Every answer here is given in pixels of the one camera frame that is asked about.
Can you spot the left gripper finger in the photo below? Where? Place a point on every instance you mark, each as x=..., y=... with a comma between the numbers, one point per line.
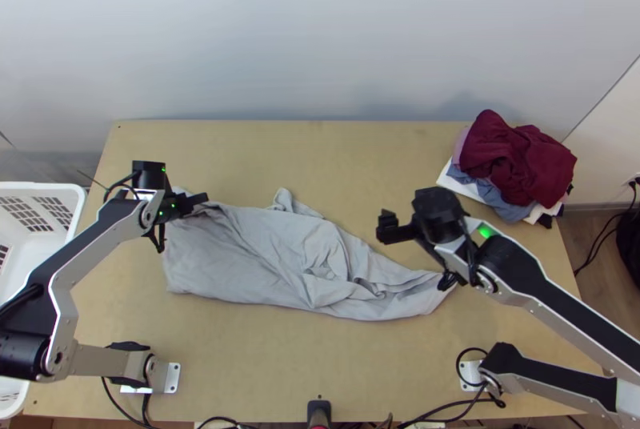
x=202, y=198

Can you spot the black bag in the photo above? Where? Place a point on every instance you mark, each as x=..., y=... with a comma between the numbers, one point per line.
x=631, y=249

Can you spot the white laundry basket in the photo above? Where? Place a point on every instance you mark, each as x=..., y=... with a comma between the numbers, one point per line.
x=35, y=214

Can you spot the pile of folded clothes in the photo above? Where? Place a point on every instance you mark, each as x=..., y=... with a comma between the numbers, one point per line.
x=520, y=164

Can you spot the grey t-shirt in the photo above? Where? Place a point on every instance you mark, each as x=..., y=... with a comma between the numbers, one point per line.
x=280, y=259

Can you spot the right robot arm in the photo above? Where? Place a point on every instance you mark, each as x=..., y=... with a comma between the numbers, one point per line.
x=550, y=299

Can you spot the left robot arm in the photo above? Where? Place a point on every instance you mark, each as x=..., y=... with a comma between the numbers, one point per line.
x=60, y=269

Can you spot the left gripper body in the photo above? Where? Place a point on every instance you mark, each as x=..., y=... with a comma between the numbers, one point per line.
x=186, y=205

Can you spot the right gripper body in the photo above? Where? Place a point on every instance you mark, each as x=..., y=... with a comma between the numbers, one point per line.
x=395, y=233

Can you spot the white wall socket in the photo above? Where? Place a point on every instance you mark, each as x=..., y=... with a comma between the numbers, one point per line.
x=631, y=183

